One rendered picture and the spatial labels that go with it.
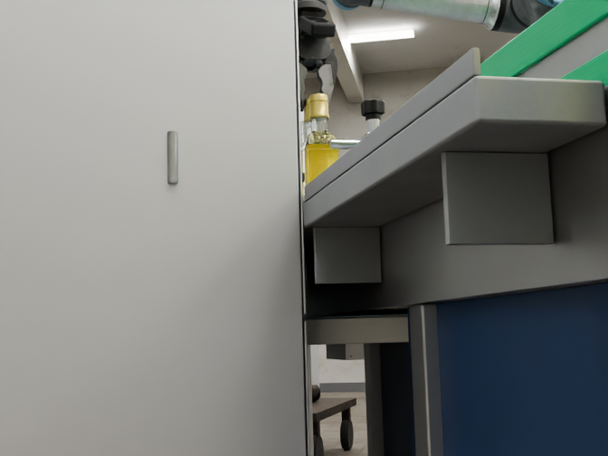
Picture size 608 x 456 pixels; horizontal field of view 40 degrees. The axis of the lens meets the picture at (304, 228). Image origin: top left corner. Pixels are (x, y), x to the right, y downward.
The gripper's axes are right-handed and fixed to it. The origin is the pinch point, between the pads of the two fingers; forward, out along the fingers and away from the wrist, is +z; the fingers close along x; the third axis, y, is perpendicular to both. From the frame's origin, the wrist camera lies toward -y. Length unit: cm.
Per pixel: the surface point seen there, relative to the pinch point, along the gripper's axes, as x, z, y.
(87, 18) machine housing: 40, 8, -56
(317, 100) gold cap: 1.1, 1.5, -7.3
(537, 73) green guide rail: 5, 24, -92
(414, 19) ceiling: -299, -310, 703
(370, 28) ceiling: -258, -310, 738
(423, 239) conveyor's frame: 7, 35, -71
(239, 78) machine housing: 23, 14, -57
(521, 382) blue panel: 5, 48, -87
